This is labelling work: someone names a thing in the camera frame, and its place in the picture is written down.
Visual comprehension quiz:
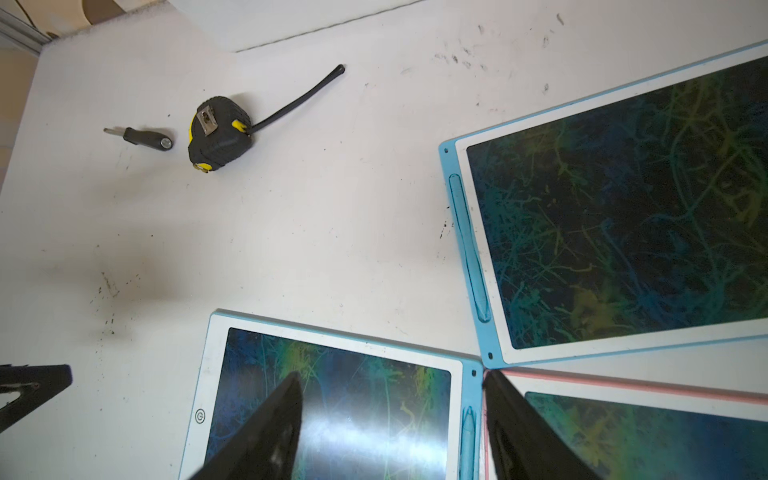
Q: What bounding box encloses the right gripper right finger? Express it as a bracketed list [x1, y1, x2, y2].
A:
[483, 370, 598, 480]

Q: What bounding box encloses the pink writing tablet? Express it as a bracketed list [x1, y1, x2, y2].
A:
[502, 367, 767, 479]

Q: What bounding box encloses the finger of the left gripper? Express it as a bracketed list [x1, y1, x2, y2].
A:
[1, 364, 73, 432]

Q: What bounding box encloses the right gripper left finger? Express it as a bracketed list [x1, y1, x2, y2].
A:
[190, 371, 303, 479]

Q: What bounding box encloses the blue writing tablet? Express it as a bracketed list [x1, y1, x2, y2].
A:
[180, 309, 486, 479]
[439, 42, 767, 369]

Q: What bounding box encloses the blue stylus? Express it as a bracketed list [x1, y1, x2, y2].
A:
[458, 407, 476, 480]
[448, 173, 492, 323]

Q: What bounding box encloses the black yellow tape measure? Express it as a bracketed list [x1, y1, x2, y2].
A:
[187, 64, 346, 173]

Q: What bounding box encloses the small black screwdriver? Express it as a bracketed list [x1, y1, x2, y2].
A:
[103, 127, 173, 151]

